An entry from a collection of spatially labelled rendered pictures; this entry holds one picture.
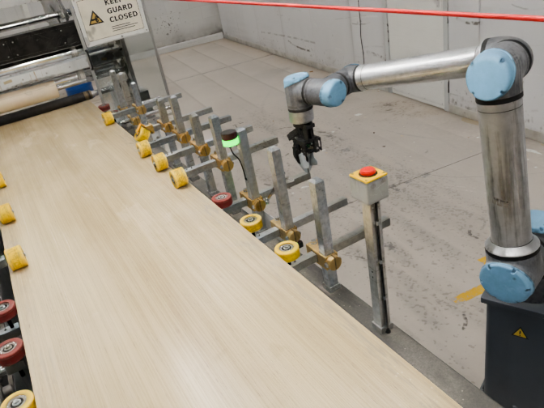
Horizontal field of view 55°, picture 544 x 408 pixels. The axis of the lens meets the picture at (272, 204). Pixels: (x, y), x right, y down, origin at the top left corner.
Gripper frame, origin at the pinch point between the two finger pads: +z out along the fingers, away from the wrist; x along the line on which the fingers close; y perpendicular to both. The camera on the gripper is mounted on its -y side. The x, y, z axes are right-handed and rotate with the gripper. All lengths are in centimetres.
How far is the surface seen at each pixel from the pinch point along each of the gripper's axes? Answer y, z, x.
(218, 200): -18.5, 7.4, -31.0
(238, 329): 53, 8, -60
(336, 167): -165, 98, 127
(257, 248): 22.2, 7.9, -36.2
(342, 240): 31.2, 14.1, -8.8
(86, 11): -243, -52, -12
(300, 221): 6.5, 16.2, -9.9
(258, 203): -11.7, 12.1, -17.3
